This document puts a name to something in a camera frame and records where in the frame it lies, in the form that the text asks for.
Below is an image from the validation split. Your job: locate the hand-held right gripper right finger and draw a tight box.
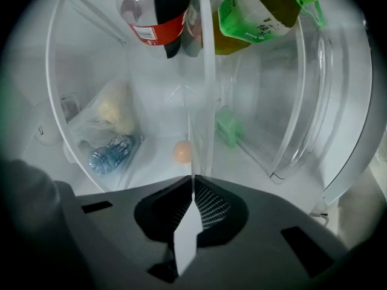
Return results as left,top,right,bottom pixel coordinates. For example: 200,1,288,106
181,175,352,290

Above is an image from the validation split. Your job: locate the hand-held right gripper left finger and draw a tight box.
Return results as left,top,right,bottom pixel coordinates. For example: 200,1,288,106
56,175,195,290

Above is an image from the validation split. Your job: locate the white round plate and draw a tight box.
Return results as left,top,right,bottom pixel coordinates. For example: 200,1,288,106
172,106,212,278

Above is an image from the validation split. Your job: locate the brown egg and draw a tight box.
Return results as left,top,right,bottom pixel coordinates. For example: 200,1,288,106
173,140,193,164

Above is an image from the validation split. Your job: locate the white refrigerator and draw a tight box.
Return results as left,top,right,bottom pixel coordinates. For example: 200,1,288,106
5,0,382,221

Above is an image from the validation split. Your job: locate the clear water bottle blue label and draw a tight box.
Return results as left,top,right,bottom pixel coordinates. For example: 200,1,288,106
87,134,135,176

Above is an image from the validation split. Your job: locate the green plastic container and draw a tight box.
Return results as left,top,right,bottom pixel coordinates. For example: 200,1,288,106
215,107,245,148

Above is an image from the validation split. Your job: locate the clear plastic bag of food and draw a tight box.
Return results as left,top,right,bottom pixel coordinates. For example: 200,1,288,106
71,82,143,160

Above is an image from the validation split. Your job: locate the green tea bottle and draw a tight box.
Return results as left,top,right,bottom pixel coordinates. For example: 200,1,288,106
213,0,326,56

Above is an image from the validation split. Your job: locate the dark cola bottle red cap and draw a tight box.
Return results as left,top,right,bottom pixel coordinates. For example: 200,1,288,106
116,0,193,60

